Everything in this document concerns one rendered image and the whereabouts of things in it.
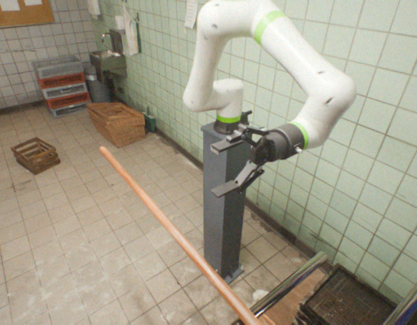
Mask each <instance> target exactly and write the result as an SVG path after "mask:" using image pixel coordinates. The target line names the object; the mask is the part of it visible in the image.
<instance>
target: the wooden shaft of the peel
mask: <svg viewBox="0 0 417 325"><path fill-rule="evenodd" d="M99 151H100V152H101V153H102V154H103V155H104V156H105V157H106V158H107V160H108V161H109V163H110V164H111V165H112V166H113V167H114V169H115V170H116V171H117V173H119V174H120V175H121V176H122V178H124V180H125V181H126V182H127V183H128V185H129V186H130V187H131V189H132V190H133V191H134V192H135V194H136V195H137V196H138V197H139V198H140V199H141V200H142V201H143V202H144V203H145V205H146V206H147V207H148V208H149V210H150V211H151V212H152V213H153V214H154V216H155V217H156V219H157V220H158V221H159V222H160V223H161V224H162V225H163V227H164V228H165V229H166V231H168V232H169V233H170V234H171V236H173V238H174V240H175V241H176V242H177V243H178V244H179V245H180V247H181V248H182V249H183V250H184V252H185V253H186V254H187V255H188V256H189V258H190V260H191V261H192V262H194V264H195V265H196V266H197V267H198V268H199V269H200V270H201V272H202V273H203V274H204V276H205V277H206V278H207V279H208V281H209V282H210V283H211V284H212V285H213V287H215V288H216V289H217V291H218V292H219V294H220V295H221V296H222V297H223V298H224V299H225V300H226V302H227V303H228V304H229V306H230V307H231V308H232V310H233V311H235V312H236V313H237V315H238V316H239V317H240V319H241V320H242V321H243V323H244V324H245V325H262V323H261V322H260V321H259V320H258V318H257V317H256V316H255V314H253V313H252V312H251V311H250V310H249V309H248V308H247V307H246V305H245V303H244V302H243V301H242V300H241V299H240V298H239V297H238V296H237V295H236V294H235V293H234V292H233V291H232V289H231V288H230V287H229V286H228V284H227V283H226V282H225V281H224V280H223V279H222V278H221V277H220V276H219V274H218V273H217V271H215V270H214V269H213V268H212V266H211V265H210V264H209V263H208V262H207V261H206V260H205V259H204V257H203V256H202V255H201V254H200V252H199V251H197V249H196V248H195V247H194V246H193V245H191V243H190V242H189V241H188V240H187V238H186V237H185V236H184V235H183V234H182V233H181V232H180V230H179V229H178V228H177V227H176V226H175V224H174V223H173V222H172V221H171V220H170V219H169V218H168V216H167V215H166V214H164V212H163V211H162V210H161V209H160V208H159V206H158V205H157V204H156V203H155V202H154V201H153V200H152V199H151V198H150V197H149V196H148V194H147V193H146V192H145V191H144V190H143V188H142V187H141V186H140V185H139V184H138V183H137V182H136V181H135V180H134V179H133V178H132V176H131V175H130V174H129V173H128V172H127V171H126V170H125V169H124V167H122V165H121V164H120V163H119V162H118V161H117V160H116V158H115V157H114V156H113V155H112V154H111V153H110V152H109V151H108V150H107V149H106V148H105V147H104V146H102V147H100V148H99Z"/></svg>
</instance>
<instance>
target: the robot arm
mask: <svg viewBox="0 0 417 325"><path fill-rule="evenodd" d="M237 37H252V38H253V40H255V42H257V43H258V44H259V45H260V46H261V47H262V48H263V49H264V50H265V51H266V52H267V53H268V54H269V55H270V56H271V57H273V58H274V59H275V60H276V61H277V62H278V63H279V64H280V65H282V66H283V67H284V69H285V70H286V71H287V72H288V73H289V74H290V75H291V77H292V78H293V79H294V80H295V81H296V82H297V84H298V85H299V86H300V88H301V89H303V90H304V91H305V93H306V95H307V97H308V99H307V102H306V103H305V104H304V106H303V108H302V109H301V111H300V113H299V114H298V116H297V117H296V118H295V120H293V121H291V122H289V123H285V124H283V125H281V126H278V127H275V128H273V129H271V130H269V129H267V128H265V127H263V126H262V127H259V128H257V127H254V126H249V124H250V122H249V121H248V119H249V118H248V115H250V114H252V110H250V111H247V112H242V103H243V95H244V84H243V82H242V81H240V80H237V79H221V80H218V81H214V77H215V74H216V70H217V69H218V66H219V62H220V59H221V56H222V54H223V51H224V49H225V47H226V45H227V42H228V41H229V40H230V39H233V38H237ZM356 94H357V89H356V85H355V83H354V81H353V80H352V79H351V78H350V77H349V76H348V75H346V74H344V73H343V72H342V71H340V70H339V69H337V68H336V67H335V66H333V65H331V64H330V63H328V62H327V60H326V59H324V58H323V57H322V56H321V55H320V53H319V52H318V51H317V50H315V49H314V48H313V47H312V46H311V45H310V44H309V43H308V42H307V41H306V40H305V38H304V37H303V36H302V35H301V33H300V32H299V31H298V29H297V28H296V27H295V26H294V25H293V24H292V22H291V21H290V19H289V18H287V16H286V15H285V14H284V13H283V11H282V10H281V9H280V8H279V7H278V6H277V5H276V4H275V3H273V2H272V1H271V0H245V1H221V0H213V1H209V2H207V3H206V4H205V5H204V6H203V7H202V9H201V10H200V12H199V15H198V32H197V43H196V53H195V58H194V65H192V70H191V73H190V77H189V80H188V84H187V87H186V89H185V91H184V94H183V102H184V105H185V106H186V108H187V109H188V110H190V111H192V112H196V113H199V112H207V111H211V110H215V111H216V122H215V123H214V131H215V132H217V133H219V134H223V135H229V136H228V137H227V139H225V140H223V141H219V142H217V143H214V144H212V148H213V149H215V150H216V151H218V152H223V151H225V150H228V149H230V148H233V147H235V146H237V145H240V144H243V141H245V142H246V143H248V144H250V145H251V146H252V148H251V149H250V157H249V159H248V161H247V163H246V167H244V169H243V170H242V171H241V173H240V174H239V175H238V176H237V177H236V179H235V180H234V181H232V180H231V181H229V182H226V183H225V184H222V185H220V186H218V187H216V188H214V189H211V193H212V194H214V196H215V197H216V198H217V199H219V198H221V197H223V196H225V195H227V194H229V193H230V192H233V191H234V190H235V191H236V192H237V193H238V194H239V195H241V194H242V193H243V191H244V190H245V189H246V188H247V187H249V186H250V185H251V184H252V183H253V182H254V181H255V180H256V179H257V178H258V177H259V176H260V175H262V174H264V172H265V170H263V165H264V164H265V163H273V162H276V161H277V160H278V159H280V160H285V159H287V158H289V157H292V156H293V155H296V154H298V153H302V152H303V151H304V150H308V149H313V148H317V147H319V146H321V145H322V144H323V143H325V142H326V141H327V140H328V138H329V135H330V134H331V132H332V130H333V128H334V127H335V125H336V123H337V122H338V121H339V120H340V119H341V117H342V116H343V114H344V113H345V112H346V111H347V110H348V109H349V108H350V107H351V105H352V104H353V103H354V102H355V100H356ZM245 133H252V134H255V135H259V136H261V137H260V138H259V139H258V141H257V142H255V141H253V140H252V139H250V138H249V137H247V136H246V135H245ZM251 163H253V164H255V165H256V166H253V165H251Z"/></svg>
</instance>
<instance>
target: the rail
mask: <svg viewBox="0 0 417 325"><path fill-rule="evenodd" d="M416 314H417V286H416V287H415V289H413V291H412V292H411V294H410V295H409V296H408V297H407V299H406V300H405V302H404V303H403V304H402V305H401V306H400V308H398V309H397V310H396V312H395V313H394V314H393V316H392V317H391V319H390V320H389V321H388V323H386V325H409V323H410V322H411V321H412V319H413V318H414V316H415V315H416Z"/></svg>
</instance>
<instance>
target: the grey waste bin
mask: <svg viewBox="0 0 417 325"><path fill-rule="evenodd" d="M83 73H84V77H85V83H86V86H87V88H88V90H89V93H90V98H91V100H92V103H111V102H112V98H111V94H110V87H109V83H108V77H107V72H102V74H103V84H101V83H100V82H98V81H97V77H96V67H95V66H91V67H86V68H84V71H83Z"/></svg>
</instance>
